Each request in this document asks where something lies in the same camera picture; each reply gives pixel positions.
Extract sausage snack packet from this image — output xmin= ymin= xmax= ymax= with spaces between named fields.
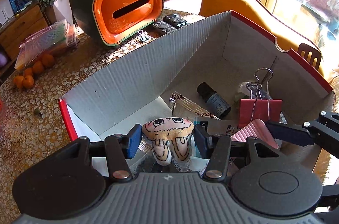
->
xmin=194 ymin=117 xmax=240 ymax=136

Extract pink binder clip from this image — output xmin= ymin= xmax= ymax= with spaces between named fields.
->
xmin=238 ymin=67 xmax=283 ymax=129

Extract dark essential oil bottle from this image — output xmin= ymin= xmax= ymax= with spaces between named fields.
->
xmin=196 ymin=82 xmax=232 ymax=119

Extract small cartoon plush charm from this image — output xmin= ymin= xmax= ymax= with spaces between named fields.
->
xmin=142 ymin=117 xmax=194 ymax=166

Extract white green snack bag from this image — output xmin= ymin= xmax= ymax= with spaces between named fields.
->
xmin=234 ymin=82 xmax=268 ymax=102

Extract blueberry bun packet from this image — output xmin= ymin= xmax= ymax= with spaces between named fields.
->
xmin=126 ymin=150 xmax=209 ymax=175

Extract small green object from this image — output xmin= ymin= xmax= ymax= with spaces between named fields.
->
xmin=33 ymin=109 xmax=43 ymax=118

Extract wooden chair back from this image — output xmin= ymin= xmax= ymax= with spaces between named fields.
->
xmin=297 ymin=43 xmax=322 ymax=71

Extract red cardboard box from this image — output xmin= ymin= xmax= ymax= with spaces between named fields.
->
xmin=59 ymin=12 xmax=336 ymax=141

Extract orange tangerine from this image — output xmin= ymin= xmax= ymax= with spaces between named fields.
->
xmin=22 ymin=75 xmax=35 ymax=89
xmin=13 ymin=75 xmax=24 ymax=90
xmin=41 ymin=54 xmax=55 ymax=68
xmin=32 ymin=60 xmax=44 ymax=75

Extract black remote control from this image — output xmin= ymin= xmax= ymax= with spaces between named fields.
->
xmin=151 ymin=20 xmax=176 ymax=35
xmin=163 ymin=13 xmax=189 ymax=29

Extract green orange tissue box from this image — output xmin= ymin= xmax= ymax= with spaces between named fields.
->
xmin=70 ymin=0 xmax=163 ymax=47

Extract wooden tv cabinet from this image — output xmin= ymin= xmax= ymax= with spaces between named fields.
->
xmin=1 ymin=0 xmax=50 ymax=84

